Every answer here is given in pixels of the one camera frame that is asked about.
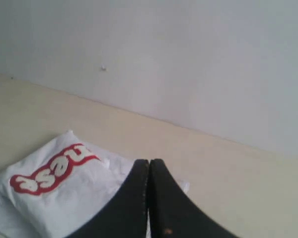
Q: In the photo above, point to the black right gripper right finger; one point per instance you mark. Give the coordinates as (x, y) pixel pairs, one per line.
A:
(171, 212)

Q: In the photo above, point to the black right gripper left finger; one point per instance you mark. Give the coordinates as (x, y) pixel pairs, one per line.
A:
(126, 214)

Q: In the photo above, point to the white t-shirt red Chinese patch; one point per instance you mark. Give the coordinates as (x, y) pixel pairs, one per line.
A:
(58, 188)

